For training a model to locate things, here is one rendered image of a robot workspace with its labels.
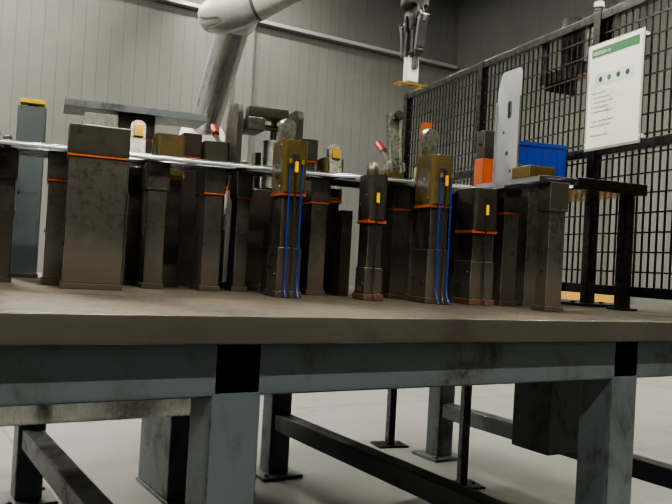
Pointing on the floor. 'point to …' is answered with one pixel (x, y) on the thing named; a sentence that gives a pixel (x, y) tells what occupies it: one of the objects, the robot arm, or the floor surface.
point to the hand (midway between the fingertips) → (410, 70)
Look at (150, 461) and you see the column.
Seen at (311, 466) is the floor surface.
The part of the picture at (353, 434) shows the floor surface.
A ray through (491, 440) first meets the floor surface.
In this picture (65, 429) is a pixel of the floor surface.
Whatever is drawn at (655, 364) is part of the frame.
